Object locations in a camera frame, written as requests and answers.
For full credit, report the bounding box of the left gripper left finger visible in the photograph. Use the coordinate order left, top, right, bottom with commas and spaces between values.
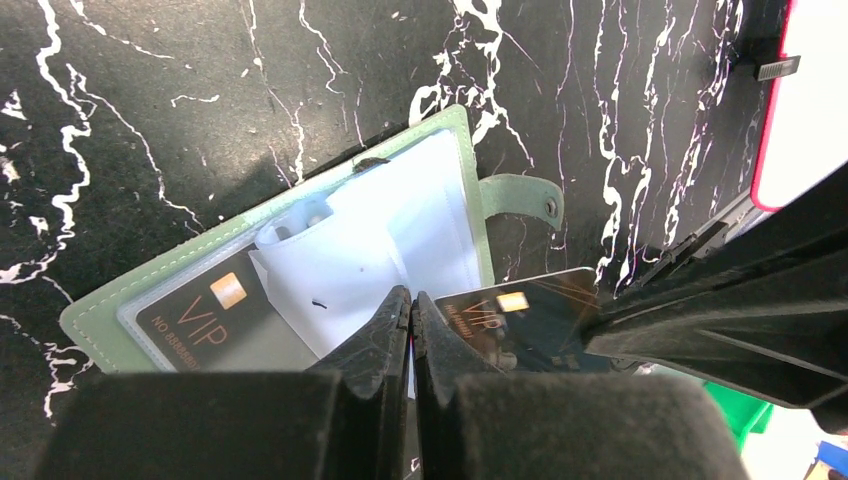
34, 286, 411, 479

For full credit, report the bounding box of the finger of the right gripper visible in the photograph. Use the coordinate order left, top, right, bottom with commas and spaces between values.
583, 168, 847, 411

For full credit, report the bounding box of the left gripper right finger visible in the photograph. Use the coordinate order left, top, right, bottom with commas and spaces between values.
411, 293, 747, 479

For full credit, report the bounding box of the green card holder wallet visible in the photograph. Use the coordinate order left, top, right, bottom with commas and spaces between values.
60, 105, 564, 373

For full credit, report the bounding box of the black VIP credit card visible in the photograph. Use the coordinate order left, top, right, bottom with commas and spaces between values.
119, 245, 318, 372

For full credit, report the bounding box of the white board pink frame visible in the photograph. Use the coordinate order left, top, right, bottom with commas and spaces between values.
750, 1, 847, 212

